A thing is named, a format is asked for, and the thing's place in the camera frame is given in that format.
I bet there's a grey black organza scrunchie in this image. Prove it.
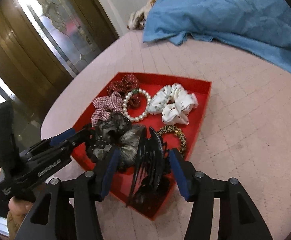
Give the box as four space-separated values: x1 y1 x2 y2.
85 112 145 172

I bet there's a red tray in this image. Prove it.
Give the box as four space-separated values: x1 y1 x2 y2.
70 71 212 221

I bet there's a white cherry print scrunchie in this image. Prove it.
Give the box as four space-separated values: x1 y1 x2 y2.
146 83 199 125

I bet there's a red plaid scrunchie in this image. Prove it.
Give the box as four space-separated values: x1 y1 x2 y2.
91 92 123 127

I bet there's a floral white brown blanket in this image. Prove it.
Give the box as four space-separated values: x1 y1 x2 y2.
127 0 157 30

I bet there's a black rhinestone hair claw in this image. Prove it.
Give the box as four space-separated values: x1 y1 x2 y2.
126 127 171 206

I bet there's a brown wooden glass door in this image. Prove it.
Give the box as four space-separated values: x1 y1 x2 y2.
0 0 120 140

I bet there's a leopard print scrunchie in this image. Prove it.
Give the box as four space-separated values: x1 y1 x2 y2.
158 125 187 158

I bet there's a dark red polka dot scrunchie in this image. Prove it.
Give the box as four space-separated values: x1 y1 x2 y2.
107 74 141 108

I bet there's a large white pearl bracelet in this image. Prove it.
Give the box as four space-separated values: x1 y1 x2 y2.
121 88 152 123

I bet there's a person's left hand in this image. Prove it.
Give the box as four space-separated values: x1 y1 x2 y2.
7 197 33 239

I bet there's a blue blanket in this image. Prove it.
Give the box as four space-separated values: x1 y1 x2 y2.
143 0 291 74

